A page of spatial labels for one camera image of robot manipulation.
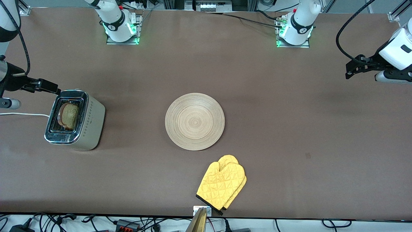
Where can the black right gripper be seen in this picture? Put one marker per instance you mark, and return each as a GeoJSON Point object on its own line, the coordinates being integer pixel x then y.
{"type": "Point", "coordinates": [12, 81]}

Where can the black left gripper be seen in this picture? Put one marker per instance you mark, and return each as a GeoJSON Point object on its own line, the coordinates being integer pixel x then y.
{"type": "Point", "coordinates": [374, 61]}

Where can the slice of brown bread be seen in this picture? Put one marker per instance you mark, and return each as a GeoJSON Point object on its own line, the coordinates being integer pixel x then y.
{"type": "Point", "coordinates": [69, 116]}

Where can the round wooden plate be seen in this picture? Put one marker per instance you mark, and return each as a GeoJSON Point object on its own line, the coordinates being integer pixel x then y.
{"type": "Point", "coordinates": [194, 121]}

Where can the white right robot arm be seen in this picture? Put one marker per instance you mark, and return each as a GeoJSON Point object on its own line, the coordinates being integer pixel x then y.
{"type": "Point", "coordinates": [116, 19]}

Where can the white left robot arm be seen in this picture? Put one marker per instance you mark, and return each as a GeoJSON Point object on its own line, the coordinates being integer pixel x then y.
{"type": "Point", "coordinates": [299, 22]}

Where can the silver two-slot toaster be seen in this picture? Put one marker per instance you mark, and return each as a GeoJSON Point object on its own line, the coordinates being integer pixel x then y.
{"type": "Point", "coordinates": [90, 125]}

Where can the black power adapter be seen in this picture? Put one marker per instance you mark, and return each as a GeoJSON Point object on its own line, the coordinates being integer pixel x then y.
{"type": "Point", "coordinates": [21, 228]}

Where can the black orange connector block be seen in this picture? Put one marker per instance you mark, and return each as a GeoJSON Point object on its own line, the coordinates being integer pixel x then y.
{"type": "Point", "coordinates": [127, 224]}

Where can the grey power strip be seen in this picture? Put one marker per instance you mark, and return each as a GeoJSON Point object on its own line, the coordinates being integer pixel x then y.
{"type": "Point", "coordinates": [210, 5]}

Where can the yellow quilted oven mitt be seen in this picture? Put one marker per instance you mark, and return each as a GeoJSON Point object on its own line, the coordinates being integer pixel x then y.
{"type": "Point", "coordinates": [219, 183]}
{"type": "Point", "coordinates": [229, 158]}

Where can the aluminium corner bracket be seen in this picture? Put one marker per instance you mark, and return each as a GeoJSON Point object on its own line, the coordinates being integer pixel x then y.
{"type": "Point", "coordinates": [393, 16]}
{"type": "Point", "coordinates": [25, 11]}

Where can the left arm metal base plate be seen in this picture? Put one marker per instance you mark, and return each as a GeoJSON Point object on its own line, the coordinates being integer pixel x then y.
{"type": "Point", "coordinates": [307, 45]}

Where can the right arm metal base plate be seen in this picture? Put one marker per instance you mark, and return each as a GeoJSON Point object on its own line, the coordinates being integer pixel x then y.
{"type": "Point", "coordinates": [139, 29]}

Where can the white table edge bracket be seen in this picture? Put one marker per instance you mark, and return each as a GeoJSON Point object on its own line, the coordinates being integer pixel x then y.
{"type": "Point", "coordinates": [209, 211]}

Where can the gold metal camera stand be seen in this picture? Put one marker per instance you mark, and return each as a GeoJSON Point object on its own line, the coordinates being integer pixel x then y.
{"type": "Point", "coordinates": [199, 224]}

